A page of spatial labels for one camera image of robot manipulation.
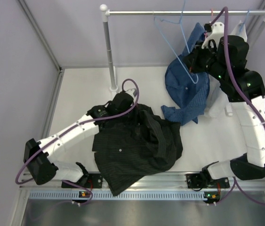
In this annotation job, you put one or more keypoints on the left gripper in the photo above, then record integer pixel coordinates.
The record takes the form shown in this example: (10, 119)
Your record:
(131, 105)

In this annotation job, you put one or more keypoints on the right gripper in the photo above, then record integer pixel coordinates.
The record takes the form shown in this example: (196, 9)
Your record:
(192, 59)

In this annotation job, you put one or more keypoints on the black pinstripe shirt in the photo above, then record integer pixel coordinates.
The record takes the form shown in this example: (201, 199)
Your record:
(136, 145)

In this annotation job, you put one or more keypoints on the light blue wire hanger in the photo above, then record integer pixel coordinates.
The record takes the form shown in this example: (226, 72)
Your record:
(160, 22)

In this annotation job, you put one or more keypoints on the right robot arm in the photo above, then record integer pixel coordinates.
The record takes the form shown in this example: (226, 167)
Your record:
(247, 97)

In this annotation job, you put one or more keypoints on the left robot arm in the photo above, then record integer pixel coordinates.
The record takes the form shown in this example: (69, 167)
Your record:
(41, 157)

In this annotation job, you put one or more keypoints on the blue checked shirt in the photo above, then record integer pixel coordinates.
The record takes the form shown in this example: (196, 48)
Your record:
(188, 91)

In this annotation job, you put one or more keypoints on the white shirt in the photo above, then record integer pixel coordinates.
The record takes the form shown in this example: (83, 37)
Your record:
(217, 101)

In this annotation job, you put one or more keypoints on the metal clothes rack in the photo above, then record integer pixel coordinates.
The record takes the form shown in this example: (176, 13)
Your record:
(255, 28)

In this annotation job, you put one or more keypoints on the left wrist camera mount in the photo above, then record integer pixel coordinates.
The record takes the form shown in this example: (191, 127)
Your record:
(132, 92)

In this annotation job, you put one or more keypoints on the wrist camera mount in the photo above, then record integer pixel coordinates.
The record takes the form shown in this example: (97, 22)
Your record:
(132, 92)
(215, 32)

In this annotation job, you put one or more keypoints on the pink wire hanger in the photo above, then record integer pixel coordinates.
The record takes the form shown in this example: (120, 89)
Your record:
(211, 11)

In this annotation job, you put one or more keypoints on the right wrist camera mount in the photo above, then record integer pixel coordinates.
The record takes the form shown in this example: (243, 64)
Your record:
(215, 32)

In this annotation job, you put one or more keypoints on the blue wire hanger right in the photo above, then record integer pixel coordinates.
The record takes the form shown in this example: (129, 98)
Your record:
(244, 21)

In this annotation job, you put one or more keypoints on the aluminium mounting rail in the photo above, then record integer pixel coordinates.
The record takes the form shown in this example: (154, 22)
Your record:
(171, 186)

